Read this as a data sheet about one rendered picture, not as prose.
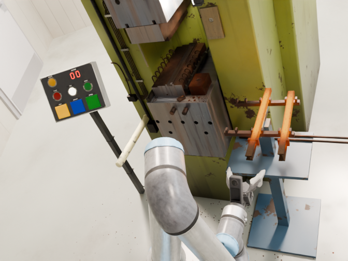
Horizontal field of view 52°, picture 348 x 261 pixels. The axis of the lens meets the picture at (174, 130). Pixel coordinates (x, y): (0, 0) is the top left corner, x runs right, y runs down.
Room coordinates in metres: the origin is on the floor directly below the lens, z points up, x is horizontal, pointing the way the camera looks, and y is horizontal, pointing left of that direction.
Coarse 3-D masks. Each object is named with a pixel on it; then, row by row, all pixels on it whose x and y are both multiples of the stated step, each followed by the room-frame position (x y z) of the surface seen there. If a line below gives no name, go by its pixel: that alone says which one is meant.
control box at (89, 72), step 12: (60, 72) 1.99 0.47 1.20; (72, 72) 1.96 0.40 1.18; (84, 72) 1.94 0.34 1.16; (96, 72) 1.93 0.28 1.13; (48, 84) 1.98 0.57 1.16; (60, 84) 1.96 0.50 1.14; (72, 84) 1.93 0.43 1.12; (96, 84) 1.88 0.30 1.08; (48, 96) 1.96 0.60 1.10; (72, 96) 1.91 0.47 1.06; (84, 96) 1.88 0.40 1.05; (96, 108) 1.83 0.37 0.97; (60, 120) 1.88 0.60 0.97
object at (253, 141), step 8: (264, 96) 1.34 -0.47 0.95; (264, 104) 1.29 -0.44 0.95; (264, 112) 1.24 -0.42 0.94; (256, 120) 1.21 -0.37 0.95; (256, 128) 1.16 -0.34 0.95; (256, 136) 1.11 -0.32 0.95; (248, 144) 1.08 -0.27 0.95; (256, 144) 1.09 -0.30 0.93; (248, 152) 1.04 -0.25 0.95; (248, 160) 1.03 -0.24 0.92
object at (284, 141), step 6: (288, 96) 1.27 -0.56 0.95; (288, 102) 1.23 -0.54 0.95; (288, 108) 1.19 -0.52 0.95; (288, 114) 1.16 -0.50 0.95; (288, 120) 1.12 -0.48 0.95; (282, 126) 1.10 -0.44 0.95; (288, 126) 1.09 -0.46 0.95; (282, 132) 1.07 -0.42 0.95; (288, 132) 1.07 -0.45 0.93; (282, 138) 1.03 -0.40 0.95; (288, 138) 1.02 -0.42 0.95; (282, 144) 1.00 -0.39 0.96; (288, 144) 1.01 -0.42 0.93; (282, 150) 0.97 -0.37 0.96; (282, 156) 0.95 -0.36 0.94
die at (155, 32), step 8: (184, 0) 1.92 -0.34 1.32; (184, 8) 1.90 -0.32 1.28; (176, 16) 1.81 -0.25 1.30; (152, 24) 1.68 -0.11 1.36; (160, 24) 1.67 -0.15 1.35; (168, 24) 1.73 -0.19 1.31; (128, 32) 1.78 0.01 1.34; (136, 32) 1.75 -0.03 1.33; (144, 32) 1.72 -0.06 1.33; (152, 32) 1.69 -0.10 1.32; (160, 32) 1.67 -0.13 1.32; (168, 32) 1.71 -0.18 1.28; (136, 40) 1.76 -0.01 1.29; (144, 40) 1.73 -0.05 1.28; (152, 40) 1.70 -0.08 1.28; (160, 40) 1.68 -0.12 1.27
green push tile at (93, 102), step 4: (92, 96) 1.86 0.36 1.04; (96, 96) 1.85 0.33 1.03; (88, 100) 1.86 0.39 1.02; (92, 100) 1.85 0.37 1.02; (96, 100) 1.84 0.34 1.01; (88, 104) 1.85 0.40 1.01; (92, 104) 1.84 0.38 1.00; (96, 104) 1.83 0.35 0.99; (100, 104) 1.83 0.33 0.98; (92, 108) 1.83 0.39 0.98
